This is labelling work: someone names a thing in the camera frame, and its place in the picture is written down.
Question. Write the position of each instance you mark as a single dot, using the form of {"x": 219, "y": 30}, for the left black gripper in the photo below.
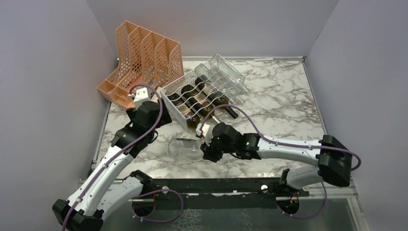
{"x": 165, "y": 118}

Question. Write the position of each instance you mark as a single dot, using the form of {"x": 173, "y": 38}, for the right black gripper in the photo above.
{"x": 209, "y": 153}

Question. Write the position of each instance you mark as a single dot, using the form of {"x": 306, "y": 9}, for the clear glass bottle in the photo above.
{"x": 186, "y": 149}
{"x": 229, "y": 72}
{"x": 221, "y": 83}

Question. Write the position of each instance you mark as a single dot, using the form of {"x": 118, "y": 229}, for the green wine bottle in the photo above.
{"x": 192, "y": 118}
{"x": 214, "y": 96}
{"x": 197, "y": 100}

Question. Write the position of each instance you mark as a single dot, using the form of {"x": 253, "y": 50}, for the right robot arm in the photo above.
{"x": 325, "y": 160}

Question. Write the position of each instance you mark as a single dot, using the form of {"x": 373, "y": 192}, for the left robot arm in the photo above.
{"x": 111, "y": 165}

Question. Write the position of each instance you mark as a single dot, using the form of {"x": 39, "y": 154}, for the orange plastic file organizer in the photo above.
{"x": 144, "y": 57}

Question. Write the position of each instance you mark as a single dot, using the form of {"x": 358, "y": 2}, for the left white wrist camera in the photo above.
{"x": 139, "y": 97}

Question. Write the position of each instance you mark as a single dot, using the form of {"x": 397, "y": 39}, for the white wire wine rack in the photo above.
{"x": 175, "y": 87}

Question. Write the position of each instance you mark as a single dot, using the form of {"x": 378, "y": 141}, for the black metal base rail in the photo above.
{"x": 170, "y": 194}

